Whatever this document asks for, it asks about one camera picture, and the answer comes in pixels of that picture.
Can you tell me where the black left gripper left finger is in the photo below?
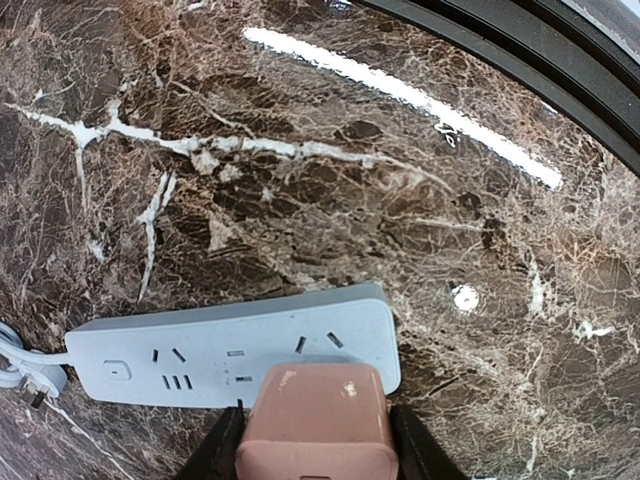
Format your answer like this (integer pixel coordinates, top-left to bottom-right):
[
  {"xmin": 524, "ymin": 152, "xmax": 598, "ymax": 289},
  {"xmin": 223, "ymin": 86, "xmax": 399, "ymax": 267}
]
[{"xmin": 174, "ymin": 400, "xmax": 246, "ymax": 480}]

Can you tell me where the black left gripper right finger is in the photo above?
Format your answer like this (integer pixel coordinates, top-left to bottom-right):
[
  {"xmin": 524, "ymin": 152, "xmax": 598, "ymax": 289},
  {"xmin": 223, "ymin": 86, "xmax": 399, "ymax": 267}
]
[{"xmin": 389, "ymin": 404, "xmax": 468, "ymax": 480}]

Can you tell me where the small pink cube adapter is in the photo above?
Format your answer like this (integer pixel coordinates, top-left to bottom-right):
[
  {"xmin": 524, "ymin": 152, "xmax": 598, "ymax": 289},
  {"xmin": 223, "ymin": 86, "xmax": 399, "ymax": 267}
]
[{"xmin": 235, "ymin": 363, "xmax": 399, "ymax": 480}]

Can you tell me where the blue small power strip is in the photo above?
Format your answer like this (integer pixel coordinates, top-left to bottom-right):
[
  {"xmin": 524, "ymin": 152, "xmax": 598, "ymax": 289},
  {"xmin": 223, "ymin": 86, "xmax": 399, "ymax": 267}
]
[{"xmin": 64, "ymin": 283, "xmax": 401, "ymax": 409}]

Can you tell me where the blue power strip cable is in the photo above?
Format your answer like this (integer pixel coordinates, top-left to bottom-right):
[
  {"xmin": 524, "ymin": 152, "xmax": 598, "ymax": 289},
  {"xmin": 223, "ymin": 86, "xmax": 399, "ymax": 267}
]
[{"xmin": 0, "ymin": 319, "xmax": 71, "ymax": 411}]

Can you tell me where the black front table rail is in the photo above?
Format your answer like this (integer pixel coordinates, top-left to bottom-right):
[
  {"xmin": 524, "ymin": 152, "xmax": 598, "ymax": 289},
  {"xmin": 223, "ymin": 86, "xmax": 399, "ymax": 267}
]
[{"xmin": 368, "ymin": 1, "xmax": 639, "ymax": 173}]

